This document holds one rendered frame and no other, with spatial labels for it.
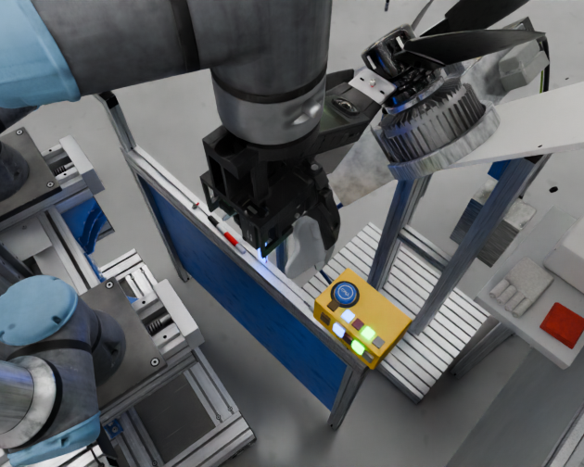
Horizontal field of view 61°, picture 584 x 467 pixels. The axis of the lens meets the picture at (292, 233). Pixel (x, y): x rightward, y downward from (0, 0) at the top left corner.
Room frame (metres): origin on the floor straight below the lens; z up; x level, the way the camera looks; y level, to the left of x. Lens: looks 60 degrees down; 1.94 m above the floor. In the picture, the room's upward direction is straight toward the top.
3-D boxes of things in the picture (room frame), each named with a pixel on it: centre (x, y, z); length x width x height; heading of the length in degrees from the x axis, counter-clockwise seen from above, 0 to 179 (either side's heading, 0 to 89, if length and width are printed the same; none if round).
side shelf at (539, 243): (0.51, -0.65, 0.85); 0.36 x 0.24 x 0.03; 136
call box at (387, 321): (0.34, -0.13, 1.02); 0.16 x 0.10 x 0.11; 46
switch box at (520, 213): (0.73, -0.57, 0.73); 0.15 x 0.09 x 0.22; 46
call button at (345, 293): (0.37, -0.10, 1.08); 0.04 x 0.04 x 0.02
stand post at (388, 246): (0.83, -0.34, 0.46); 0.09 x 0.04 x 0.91; 136
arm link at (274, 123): (0.25, 0.01, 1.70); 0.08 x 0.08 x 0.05
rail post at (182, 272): (0.91, 0.46, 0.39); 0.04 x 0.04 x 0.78; 46
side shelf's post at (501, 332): (0.51, -0.65, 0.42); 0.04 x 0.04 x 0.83; 46
